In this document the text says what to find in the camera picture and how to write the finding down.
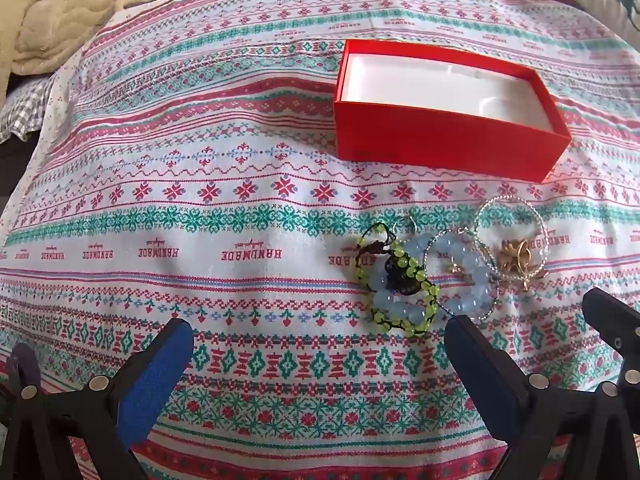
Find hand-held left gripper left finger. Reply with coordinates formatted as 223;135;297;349
0;317;195;480

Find gold interlocked rings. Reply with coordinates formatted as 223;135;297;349
492;237;543;291

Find pale blue bead bracelet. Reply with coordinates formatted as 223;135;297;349
372;232;501;323

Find beige quilted blanket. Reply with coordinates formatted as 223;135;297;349
0;0;173;78

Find clear silver bead bracelet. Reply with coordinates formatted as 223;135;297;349
472;197;551;281

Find grey checked cloth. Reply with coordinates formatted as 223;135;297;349
0;77;56;143

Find patterned woven blanket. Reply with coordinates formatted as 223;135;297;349
0;0;640;480

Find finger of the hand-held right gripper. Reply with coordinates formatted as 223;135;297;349
581;286;640;397

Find red cardboard box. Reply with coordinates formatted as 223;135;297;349
332;38;572;184

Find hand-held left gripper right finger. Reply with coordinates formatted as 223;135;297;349
444;314;640;480

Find small silver ring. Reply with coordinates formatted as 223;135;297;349
391;214;420;237

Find green bead bracelet black charm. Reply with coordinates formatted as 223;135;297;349
354;222;441;338

